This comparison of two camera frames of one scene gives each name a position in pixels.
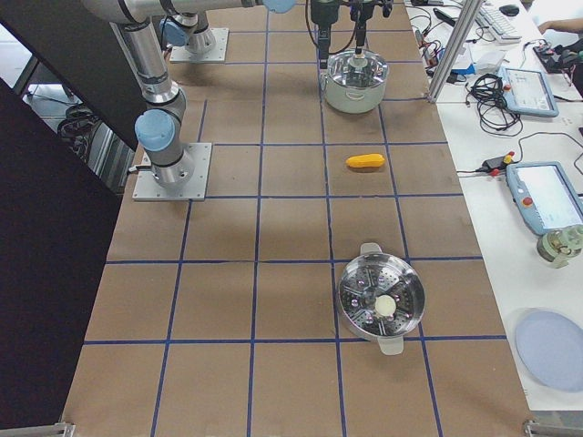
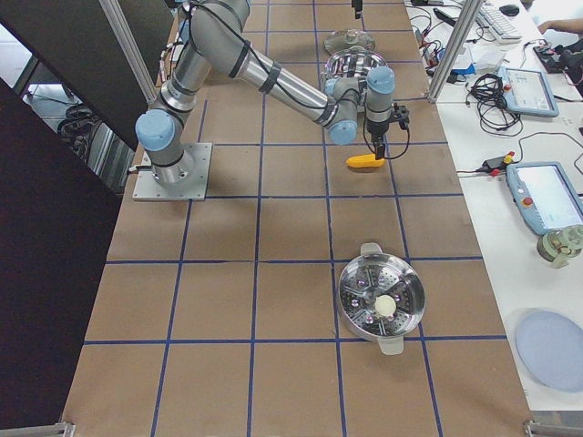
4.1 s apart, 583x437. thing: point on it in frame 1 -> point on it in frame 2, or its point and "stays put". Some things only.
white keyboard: (498, 25) stays put
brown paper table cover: (221, 319) stays put
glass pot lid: (348, 71) -> (341, 39)
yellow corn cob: (365, 160) stays put
